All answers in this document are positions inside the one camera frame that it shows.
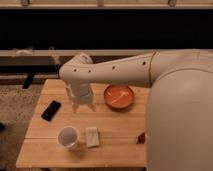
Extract white sponge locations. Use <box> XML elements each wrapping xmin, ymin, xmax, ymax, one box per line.
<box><xmin>86</xmin><ymin>127</ymin><xmax>100</xmax><ymax>148</ymax></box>

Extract orange ceramic bowl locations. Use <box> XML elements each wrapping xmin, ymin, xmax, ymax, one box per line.
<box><xmin>104</xmin><ymin>85</ymin><xmax>135</xmax><ymax>109</ymax></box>

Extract small dark red object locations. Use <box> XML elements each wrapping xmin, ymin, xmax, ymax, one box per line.
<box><xmin>137</xmin><ymin>133</ymin><xmax>146</xmax><ymax>144</ymax></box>

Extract black table leg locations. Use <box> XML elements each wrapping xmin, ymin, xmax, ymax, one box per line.
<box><xmin>22</xmin><ymin>73</ymin><xmax>35</xmax><ymax>89</ymax></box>

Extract white plastic cup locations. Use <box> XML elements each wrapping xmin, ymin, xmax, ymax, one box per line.
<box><xmin>57</xmin><ymin>126</ymin><xmax>79</xmax><ymax>150</ymax></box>

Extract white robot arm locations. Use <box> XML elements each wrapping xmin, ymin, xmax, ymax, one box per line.
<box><xmin>59</xmin><ymin>49</ymin><xmax>213</xmax><ymax>171</ymax></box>

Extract black smartphone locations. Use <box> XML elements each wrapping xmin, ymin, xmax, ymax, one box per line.
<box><xmin>41</xmin><ymin>100</ymin><xmax>61</xmax><ymax>121</ymax></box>

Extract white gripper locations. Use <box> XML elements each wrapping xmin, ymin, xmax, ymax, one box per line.
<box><xmin>66</xmin><ymin>84</ymin><xmax>96</xmax><ymax>113</ymax></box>

